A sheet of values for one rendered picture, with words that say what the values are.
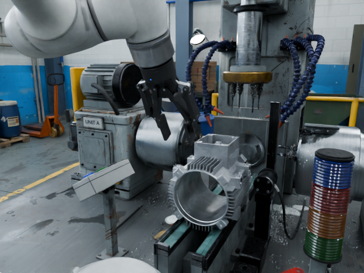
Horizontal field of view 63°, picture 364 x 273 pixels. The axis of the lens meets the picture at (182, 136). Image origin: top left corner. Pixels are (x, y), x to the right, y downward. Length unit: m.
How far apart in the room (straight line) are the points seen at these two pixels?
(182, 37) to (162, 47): 5.67
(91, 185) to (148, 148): 0.43
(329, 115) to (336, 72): 1.26
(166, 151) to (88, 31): 0.66
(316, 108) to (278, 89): 3.92
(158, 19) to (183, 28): 5.70
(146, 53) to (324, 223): 0.44
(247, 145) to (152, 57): 0.74
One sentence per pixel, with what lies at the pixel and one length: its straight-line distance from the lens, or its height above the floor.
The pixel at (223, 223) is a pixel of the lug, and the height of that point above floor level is 0.96.
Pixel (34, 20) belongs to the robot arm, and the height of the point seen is 1.43.
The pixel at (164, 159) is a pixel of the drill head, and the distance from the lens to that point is 1.16.
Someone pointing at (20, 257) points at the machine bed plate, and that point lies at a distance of 1.07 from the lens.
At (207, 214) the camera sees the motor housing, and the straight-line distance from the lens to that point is 0.88.
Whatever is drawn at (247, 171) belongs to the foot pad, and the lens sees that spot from 0.88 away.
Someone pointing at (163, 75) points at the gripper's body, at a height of 1.34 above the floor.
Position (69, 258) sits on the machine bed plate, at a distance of 1.01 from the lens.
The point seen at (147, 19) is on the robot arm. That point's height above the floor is 1.44.
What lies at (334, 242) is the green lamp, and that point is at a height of 1.07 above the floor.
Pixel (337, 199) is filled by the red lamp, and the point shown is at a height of 1.15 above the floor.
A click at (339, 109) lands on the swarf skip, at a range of 5.27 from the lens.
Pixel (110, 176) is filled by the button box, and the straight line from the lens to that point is 0.84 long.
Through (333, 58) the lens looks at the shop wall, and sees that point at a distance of 6.27.
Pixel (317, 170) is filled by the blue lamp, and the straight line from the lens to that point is 0.54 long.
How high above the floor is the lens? 1.36
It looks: 14 degrees down
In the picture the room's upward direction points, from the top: straight up
